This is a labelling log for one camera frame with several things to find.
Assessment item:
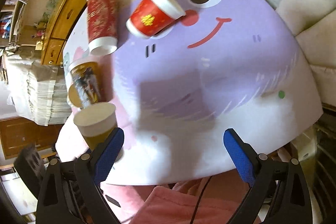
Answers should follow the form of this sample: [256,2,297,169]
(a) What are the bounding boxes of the pink fleece pants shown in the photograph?
[101,169,249,223]

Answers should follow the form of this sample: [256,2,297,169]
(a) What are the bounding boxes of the small red paper cup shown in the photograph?
[126,0,186,39]

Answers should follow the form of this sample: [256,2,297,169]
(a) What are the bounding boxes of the black cable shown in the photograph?
[188,176,214,224]

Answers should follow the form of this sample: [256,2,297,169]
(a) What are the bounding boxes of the illustrated plastic cup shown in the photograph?
[68,56,104,109]

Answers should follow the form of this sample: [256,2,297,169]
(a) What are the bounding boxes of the tall red patterned cup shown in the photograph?
[87,0,118,56]

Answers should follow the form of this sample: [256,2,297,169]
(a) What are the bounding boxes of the white lace covered furniture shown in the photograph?
[5,55,71,126]

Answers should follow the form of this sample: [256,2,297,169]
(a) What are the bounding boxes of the brown paper cup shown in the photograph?
[73,102,118,151]

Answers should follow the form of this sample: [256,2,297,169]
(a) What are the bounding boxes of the cartoon monster tablecloth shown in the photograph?
[102,0,323,185]

